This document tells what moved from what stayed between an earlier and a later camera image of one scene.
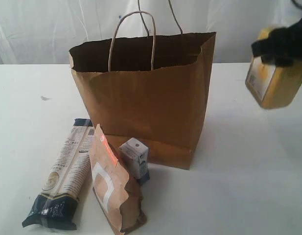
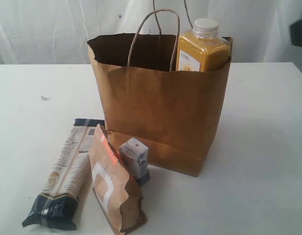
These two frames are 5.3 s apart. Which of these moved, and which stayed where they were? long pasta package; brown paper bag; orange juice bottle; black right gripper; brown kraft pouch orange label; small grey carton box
Moved: orange juice bottle; brown paper bag; black right gripper
Stayed: small grey carton box; brown kraft pouch orange label; long pasta package
